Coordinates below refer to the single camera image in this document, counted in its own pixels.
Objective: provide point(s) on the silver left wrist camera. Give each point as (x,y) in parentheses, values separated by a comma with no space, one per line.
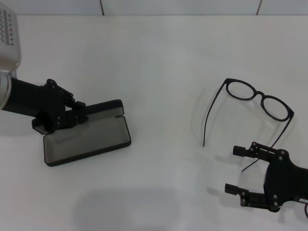
(9,43)

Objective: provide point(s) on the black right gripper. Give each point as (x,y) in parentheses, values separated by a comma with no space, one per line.
(286,183)

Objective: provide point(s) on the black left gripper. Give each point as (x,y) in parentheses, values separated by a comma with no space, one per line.
(31,101)

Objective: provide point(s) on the black round-rimmed glasses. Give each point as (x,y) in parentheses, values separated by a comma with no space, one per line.
(260,92)

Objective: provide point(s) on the black glasses case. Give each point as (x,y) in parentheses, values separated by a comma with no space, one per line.
(91,142)

